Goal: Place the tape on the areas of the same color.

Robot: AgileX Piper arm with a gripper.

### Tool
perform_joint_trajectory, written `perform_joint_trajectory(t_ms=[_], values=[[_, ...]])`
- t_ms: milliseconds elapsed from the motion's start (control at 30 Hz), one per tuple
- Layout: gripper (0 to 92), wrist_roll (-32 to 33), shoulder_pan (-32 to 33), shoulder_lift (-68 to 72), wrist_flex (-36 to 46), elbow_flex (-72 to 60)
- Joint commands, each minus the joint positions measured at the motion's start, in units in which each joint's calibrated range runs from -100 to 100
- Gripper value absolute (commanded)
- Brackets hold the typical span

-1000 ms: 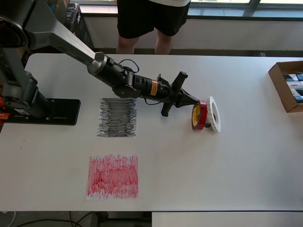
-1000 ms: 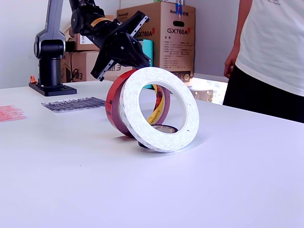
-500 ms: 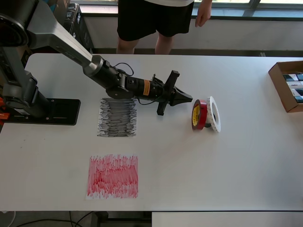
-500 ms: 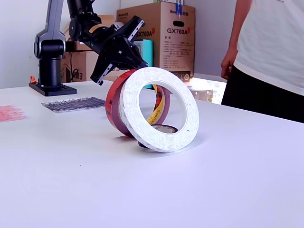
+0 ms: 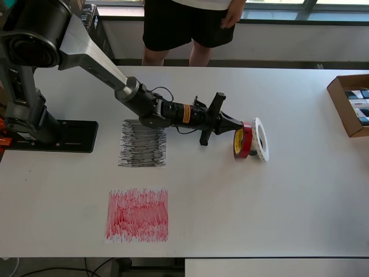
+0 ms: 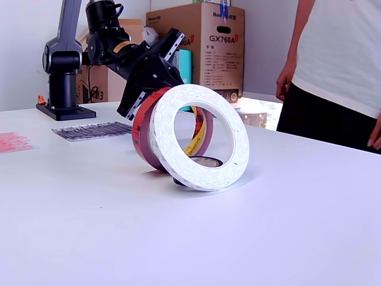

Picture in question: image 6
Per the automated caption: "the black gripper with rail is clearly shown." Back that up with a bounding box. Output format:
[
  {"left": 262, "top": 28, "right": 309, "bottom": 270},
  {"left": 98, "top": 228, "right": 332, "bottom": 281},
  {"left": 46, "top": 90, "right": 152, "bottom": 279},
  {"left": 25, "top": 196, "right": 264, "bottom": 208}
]
[{"left": 115, "top": 27, "right": 187, "bottom": 122}]

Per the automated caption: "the white foam tape roll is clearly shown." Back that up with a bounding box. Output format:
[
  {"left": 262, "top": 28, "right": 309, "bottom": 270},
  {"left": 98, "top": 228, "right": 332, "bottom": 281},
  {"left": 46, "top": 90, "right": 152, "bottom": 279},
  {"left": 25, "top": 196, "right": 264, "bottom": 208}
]
[{"left": 148, "top": 83, "right": 251, "bottom": 192}]

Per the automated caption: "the red tape roll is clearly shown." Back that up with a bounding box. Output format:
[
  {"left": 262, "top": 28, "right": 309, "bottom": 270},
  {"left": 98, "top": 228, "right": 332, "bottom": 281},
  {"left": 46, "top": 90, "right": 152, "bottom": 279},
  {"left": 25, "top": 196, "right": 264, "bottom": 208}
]
[{"left": 131, "top": 86, "right": 215, "bottom": 173}]

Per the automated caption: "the black tape roll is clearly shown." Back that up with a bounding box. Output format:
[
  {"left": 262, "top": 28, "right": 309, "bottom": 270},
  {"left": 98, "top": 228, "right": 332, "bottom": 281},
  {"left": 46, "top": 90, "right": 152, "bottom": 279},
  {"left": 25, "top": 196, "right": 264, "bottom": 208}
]
[{"left": 171, "top": 154, "right": 224, "bottom": 186}]

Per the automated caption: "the person right forearm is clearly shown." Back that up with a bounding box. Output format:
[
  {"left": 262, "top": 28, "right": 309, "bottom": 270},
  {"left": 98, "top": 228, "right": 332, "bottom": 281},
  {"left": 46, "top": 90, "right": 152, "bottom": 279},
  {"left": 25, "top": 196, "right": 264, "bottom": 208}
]
[{"left": 280, "top": 11, "right": 314, "bottom": 76}]

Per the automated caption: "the person right hand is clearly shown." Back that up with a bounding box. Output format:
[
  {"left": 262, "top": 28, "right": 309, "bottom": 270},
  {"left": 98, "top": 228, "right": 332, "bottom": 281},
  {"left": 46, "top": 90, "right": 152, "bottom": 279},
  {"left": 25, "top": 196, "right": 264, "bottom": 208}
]
[{"left": 275, "top": 69, "right": 294, "bottom": 101}]

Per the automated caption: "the person left hand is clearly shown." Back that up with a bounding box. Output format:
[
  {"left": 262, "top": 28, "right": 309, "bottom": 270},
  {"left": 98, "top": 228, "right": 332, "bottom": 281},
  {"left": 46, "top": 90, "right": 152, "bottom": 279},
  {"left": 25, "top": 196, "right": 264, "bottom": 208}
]
[{"left": 367, "top": 113, "right": 381, "bottom": 148}]

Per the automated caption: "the teal box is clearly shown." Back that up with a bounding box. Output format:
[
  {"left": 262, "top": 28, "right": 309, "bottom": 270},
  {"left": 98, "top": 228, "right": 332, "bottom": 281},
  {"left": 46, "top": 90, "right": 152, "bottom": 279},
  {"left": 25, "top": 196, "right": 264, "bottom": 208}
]
[{"left": 176, "top": 48, "right": 194, "bottom": 86}]

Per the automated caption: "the white plastic bag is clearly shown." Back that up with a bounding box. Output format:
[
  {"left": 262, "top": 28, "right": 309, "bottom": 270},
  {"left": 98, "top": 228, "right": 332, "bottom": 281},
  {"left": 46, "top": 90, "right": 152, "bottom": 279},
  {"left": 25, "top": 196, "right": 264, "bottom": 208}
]
[{"left": 142, "top": 26, "right": 160, "bottom": 46}]

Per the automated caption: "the cardboard box with shipping label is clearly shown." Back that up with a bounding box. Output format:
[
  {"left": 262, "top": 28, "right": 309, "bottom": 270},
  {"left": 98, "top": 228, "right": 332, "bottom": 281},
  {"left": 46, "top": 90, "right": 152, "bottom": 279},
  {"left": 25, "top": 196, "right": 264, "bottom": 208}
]
[{"left": 118, "top": 18, "right": 145, "bottom": 43}]

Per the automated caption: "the wide brown cardboard box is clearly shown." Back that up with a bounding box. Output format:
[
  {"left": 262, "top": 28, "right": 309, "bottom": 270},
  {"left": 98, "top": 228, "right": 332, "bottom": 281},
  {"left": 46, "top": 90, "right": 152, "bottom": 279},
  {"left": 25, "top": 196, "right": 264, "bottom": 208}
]
[{"left": 75, "top": 63, "right": 129, "bottom": 105}]

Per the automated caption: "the tall GX760A cardboard box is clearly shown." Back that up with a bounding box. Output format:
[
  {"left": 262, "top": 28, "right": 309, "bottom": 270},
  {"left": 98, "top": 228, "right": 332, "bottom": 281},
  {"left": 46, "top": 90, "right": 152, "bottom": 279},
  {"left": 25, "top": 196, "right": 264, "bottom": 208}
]
[{"left": 145, "top": 2, "right": 246, "bottom": 104}]

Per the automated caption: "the black scribbled paper sheet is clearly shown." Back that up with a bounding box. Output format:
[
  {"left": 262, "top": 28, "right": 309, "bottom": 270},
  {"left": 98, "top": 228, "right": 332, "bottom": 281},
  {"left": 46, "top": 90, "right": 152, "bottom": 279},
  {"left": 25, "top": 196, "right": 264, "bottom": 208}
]
[{"left": 51, "top": 120, "right": 134, "bottom": 142}]

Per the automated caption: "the red scribbled paper sheet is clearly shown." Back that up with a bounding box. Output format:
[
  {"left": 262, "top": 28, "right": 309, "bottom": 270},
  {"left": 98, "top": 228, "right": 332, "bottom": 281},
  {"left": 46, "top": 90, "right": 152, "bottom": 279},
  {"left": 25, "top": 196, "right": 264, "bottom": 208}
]
[{"left": 0, "top": 130, "right": 40, "bottom": 154}]

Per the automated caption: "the person in black shorts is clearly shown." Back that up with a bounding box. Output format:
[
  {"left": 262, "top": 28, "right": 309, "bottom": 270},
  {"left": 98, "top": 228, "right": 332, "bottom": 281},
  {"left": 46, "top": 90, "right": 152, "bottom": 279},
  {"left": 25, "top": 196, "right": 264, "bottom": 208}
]
[{"left": 276, "top": 0, "right": 381, "bottom": 155}]

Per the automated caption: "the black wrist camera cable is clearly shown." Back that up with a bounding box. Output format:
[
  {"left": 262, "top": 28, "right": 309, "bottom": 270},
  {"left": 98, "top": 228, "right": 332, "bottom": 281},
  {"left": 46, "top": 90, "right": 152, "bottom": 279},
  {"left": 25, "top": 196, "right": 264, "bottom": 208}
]
[{"left": 113, "top": 2, "right": 124, "bottom": 22}]

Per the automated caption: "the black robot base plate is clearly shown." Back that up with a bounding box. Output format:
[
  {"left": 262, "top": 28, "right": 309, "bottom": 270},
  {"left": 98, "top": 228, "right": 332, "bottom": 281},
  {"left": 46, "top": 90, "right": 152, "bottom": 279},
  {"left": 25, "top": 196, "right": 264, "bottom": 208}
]
[{"left": 35, "top": 102, "right": 98, "bottom": 122}]

